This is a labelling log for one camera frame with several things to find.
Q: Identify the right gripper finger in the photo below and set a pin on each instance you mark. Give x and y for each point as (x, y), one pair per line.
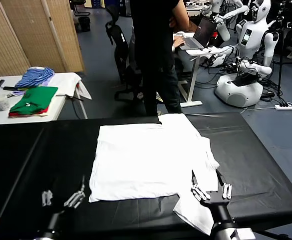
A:
(199, 192)
(226, 191)

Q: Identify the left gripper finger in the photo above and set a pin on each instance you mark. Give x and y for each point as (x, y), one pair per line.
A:
(74, 198)
(46, 197)

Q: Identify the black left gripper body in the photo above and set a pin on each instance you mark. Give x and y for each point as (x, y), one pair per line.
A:
(58, 221)

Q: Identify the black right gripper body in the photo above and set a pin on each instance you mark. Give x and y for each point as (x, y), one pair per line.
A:
(219, 210)

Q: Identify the white T-shirt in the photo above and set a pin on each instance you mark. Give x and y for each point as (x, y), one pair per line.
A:
(148, 160)

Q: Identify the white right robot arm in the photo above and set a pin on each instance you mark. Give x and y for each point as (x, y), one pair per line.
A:
(221, 232)

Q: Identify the black table cover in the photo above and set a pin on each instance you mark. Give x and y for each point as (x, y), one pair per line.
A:
(255, 150)

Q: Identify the beige folded garment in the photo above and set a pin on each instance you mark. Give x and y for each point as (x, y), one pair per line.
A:
(42, 115)

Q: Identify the red folded garment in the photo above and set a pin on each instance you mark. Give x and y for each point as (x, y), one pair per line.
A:
(16, 114)

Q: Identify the green folded shirt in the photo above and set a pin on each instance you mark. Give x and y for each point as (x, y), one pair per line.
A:
(33, 100)

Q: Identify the white wheeled humanoid robot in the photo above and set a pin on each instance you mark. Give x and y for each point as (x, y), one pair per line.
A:
(238, 92)

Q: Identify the white power strip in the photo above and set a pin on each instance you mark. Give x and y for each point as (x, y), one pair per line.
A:
(284, 107)

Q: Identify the white paper cup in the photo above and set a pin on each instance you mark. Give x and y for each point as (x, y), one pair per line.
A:
(1, 102)

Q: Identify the flat black device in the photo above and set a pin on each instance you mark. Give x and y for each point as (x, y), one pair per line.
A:
(9, 88)

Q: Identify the white draped cloth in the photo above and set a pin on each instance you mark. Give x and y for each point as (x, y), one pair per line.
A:
(66, 82)

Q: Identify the white standing desk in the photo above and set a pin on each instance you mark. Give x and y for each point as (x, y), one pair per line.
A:
(194, 75)

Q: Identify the blue striped garment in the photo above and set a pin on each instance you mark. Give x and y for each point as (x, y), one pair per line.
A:
(34, 76)

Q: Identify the black tripod stand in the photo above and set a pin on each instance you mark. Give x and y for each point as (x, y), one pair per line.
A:
(281, 62)

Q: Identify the standing person in black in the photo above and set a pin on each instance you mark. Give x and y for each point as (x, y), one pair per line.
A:
(155, 37)

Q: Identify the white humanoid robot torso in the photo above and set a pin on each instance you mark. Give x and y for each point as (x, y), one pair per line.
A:
(223, 30)

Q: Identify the black office chair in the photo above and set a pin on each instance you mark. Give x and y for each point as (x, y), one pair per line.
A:
(118, 42)

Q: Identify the grey laptop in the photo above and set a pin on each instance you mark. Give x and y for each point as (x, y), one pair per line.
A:
(205, 30)

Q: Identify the bamboo folding screen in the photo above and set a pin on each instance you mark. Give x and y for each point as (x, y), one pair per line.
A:
(23, 32)

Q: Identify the black waste bin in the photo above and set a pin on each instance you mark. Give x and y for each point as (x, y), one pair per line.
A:
(84, 23)

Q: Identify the black cantilever chair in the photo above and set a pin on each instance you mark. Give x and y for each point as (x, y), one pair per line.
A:
(79, 7)

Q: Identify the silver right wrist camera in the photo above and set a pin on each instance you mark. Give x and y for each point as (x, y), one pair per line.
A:
(244, 235)

